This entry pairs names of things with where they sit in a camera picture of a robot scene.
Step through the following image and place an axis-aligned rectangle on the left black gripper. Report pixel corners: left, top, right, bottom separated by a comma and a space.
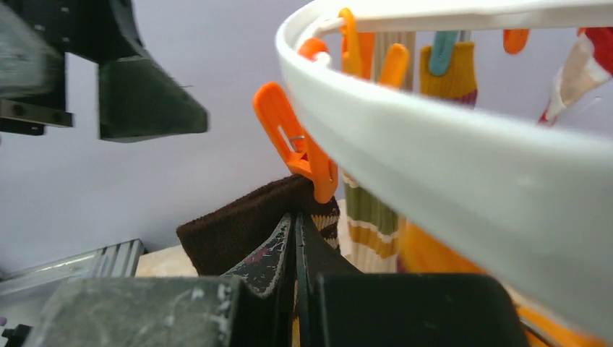
1, 1, 208, 143

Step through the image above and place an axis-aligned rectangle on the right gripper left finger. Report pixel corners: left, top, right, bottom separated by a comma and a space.
25, 214, 293, 346

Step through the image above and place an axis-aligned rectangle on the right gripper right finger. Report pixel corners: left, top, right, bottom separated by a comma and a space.
294, 214, 528, 346

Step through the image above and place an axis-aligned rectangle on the brown yellow argyle sock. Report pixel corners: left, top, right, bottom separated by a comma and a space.
176, 175, 340, 275

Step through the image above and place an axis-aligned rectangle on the beige striped ribbed sock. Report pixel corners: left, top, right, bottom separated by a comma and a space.
338, 31, 416, 273

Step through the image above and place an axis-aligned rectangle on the orange squeezed clothes clip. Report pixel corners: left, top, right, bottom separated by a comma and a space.
252, 82, 338, 204

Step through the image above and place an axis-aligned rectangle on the white round clip hanger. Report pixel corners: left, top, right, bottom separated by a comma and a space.
275, 1, 612, 341

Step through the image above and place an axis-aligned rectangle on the orange hanging clip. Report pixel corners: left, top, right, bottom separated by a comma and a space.
379, 43, 410, 89
502, 29, 530, 55

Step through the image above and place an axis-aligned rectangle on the teal clothes clip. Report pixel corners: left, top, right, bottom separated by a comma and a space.
428, 30, 459, 77

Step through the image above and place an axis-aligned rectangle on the red santa sock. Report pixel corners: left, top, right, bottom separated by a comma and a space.
538, 27, 612, 126

